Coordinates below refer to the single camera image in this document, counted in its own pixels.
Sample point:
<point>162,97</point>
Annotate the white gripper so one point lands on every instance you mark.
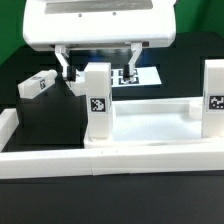
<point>97,24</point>

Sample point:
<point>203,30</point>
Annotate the white desk top tray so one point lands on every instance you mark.
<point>172,121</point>

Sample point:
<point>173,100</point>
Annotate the fiducial marker sheet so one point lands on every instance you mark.
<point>142,76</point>

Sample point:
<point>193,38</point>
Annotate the white obstacle fence frame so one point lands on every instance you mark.
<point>205,156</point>

